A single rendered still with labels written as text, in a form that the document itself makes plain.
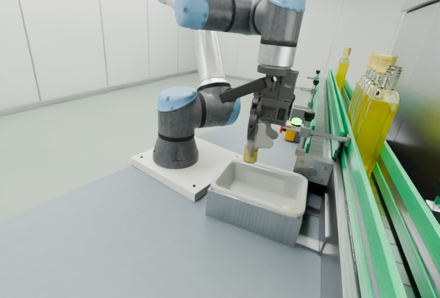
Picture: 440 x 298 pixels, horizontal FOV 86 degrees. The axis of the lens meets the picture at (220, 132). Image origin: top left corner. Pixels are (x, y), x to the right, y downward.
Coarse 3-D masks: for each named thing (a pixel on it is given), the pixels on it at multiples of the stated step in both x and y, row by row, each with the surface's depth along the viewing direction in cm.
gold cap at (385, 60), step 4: (384, 56) 57; (388, 56) 56; (392, 56) 56; (396, 56) 56; (380, 60) 58; (384, 60) 57; (388, 60) 56; (392, 60) 56; (396, 60) 56; (380, 64) 58; (384, 64) 57; (388, 64) 56; (392, 64) 56; (380, 68) 58; (384, 68) 57; (376, 72) 59; (380, 72) 58; (384, 72) 57
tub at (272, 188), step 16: (240, 160) 69; (224, 176) 63; (240, 176) 70; (256, 176) 68; (272, 176) 66; (288, 176) 64; (224, 192) 54; (240, 192) 66; (256, 192) 66; (272, 192) 67; (288, 192) 66; (304, 192) 57; (272, 208) 51; (304, 208) 51
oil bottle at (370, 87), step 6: (372, 84) 59; (378, 84) 59; (366, 90) 60; (366, 96) 60; (360, 102) 63; (360, 108) 61; (360, 114) 61; (354, 120) 65; (354, 126) 63; (354, 132) 63
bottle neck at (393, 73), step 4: (388, 68) 53; (392, 68) 52; (396, 68) 52; (400, 68) 51; (388, 72) 53; (392, 72) 52; (396, 72) 52; (400, 72) 52; (384, 76) 54; (388, 76) 53; (392, 76) 52; (396, 76) 52; (384, 80) 54; (388, 80) 53; (392, 80) 53; (396, 80) 52; (384, 84) 54; (388, 84) 53; (392, 84) 53; (392, 88) 53
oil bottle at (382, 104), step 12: (372, 96) 55; (384, 96) 53; (396, 96) 52; (372, 108) 55; (384, 108) 54; (396, 108) 53; (360, 120) 60; (372, 120) 56; (384, 120) 55; (360, 132) 58; (372, 132) 56; (384, 132) 55; (360, 144) 58; (372, 144) 57; (372, 156) 58; (372, 168) 59
